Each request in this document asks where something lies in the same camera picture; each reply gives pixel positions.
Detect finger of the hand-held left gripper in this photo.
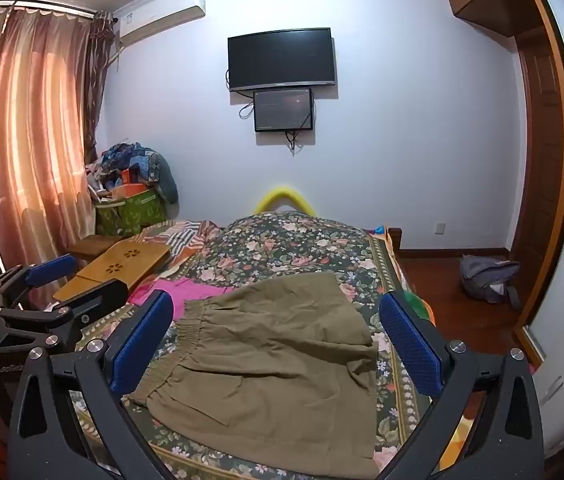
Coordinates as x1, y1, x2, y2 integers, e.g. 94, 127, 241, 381
0, 279, 129, 354
0, 254, 79, 308

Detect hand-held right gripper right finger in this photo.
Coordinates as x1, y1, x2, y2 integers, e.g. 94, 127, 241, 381
377, 291, 545, 480

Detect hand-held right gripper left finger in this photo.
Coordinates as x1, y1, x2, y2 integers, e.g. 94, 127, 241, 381
7, 290, 175, 480

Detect olive green pants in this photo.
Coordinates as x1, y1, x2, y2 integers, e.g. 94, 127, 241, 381
122, 271, 380, 478

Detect pink pants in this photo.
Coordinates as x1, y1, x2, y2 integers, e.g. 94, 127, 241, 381
127, 277, 243, 321

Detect colourful ball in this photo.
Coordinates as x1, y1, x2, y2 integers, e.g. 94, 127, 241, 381
402, 292, 436, 327

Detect brown stool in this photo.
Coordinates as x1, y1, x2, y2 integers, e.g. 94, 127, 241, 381
68, 234, 109, 262

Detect wooden lap desk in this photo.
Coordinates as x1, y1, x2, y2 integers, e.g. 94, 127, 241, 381
53, 238, 173, 302

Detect green storage bag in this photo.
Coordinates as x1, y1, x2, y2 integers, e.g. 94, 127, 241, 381
94, 187, 168, 237

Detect grey backpack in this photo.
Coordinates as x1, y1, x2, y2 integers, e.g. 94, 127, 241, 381
459, 255, 522, 311

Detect striped cloth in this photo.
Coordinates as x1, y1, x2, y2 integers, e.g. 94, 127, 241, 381
142, 219, 224, 267

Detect orange striped curtain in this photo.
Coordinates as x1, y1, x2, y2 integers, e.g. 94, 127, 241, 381
0, 2, 98, 271

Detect pile of clothes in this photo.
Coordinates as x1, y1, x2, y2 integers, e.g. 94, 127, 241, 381
84, 142, 180, 206

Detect floral bedspread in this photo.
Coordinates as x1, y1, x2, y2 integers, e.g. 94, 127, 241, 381
69, 211, 438, 480

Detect yellow foam tube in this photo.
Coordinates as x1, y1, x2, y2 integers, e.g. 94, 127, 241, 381
254, 186, 318, 216

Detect brown patterned curtain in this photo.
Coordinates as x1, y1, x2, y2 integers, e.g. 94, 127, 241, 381
87, 9, 117, 163

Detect wooden door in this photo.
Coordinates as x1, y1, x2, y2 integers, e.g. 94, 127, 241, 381
509, 25, 564, 333

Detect small black monitor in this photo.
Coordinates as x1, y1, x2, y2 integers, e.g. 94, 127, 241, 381
253, 87, 315, 133

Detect white air conditioner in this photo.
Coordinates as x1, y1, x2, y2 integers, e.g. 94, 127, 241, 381
112, 0, 208, 47

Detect wooden bed frame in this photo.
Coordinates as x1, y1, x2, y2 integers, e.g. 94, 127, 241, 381
386, 227, 406, 262

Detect black wall television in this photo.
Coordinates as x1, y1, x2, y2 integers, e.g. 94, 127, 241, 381
227, 27, 338, 93

